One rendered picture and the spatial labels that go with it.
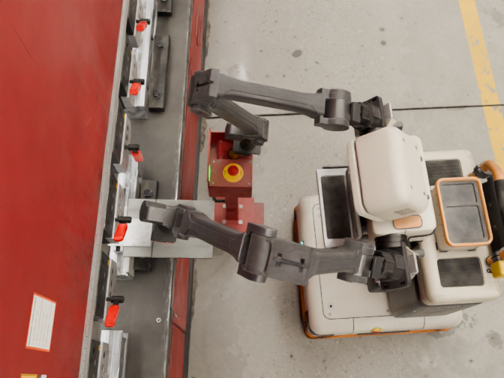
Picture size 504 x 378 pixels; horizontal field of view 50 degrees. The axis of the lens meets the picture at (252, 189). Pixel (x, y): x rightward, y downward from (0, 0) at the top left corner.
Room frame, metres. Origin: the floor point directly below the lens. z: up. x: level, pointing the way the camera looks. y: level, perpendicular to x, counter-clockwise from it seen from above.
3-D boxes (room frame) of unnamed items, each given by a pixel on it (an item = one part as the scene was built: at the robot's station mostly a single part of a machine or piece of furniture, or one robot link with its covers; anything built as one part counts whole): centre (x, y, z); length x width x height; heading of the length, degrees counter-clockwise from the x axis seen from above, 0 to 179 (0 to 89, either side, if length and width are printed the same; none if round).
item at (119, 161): (0.59, 0.39, 1.26); 0.15 x 0.09 x 0.17; 3
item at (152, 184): (0.46, 0.33, 0.89); 0.30 x 0.05 x 0.03; 3
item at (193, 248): (0.43, 0.24, 1.00); 0.26 x 0.18 x 0.01; 93
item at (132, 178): (0.47, 0.39, 0.92); 0.39 x 0.06 x 0.10; 3
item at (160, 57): (1.03, 0.36, 0.89); 0.30 x 0.05 x 0.03; 3
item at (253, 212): (0.75, 0.05, 0.06); 0.25 x 0.20 x 0.12; 93
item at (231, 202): (0.75, 0.08, 0.39); 0.05 x 0.05 x 0.54; 3
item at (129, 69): (0.79, 0.40, 1.26); 0.15 x 0.09 x 0.17; 3
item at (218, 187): (0.75, 0.08, 0.75); 0.20 x 0.16 x 0.18; 3
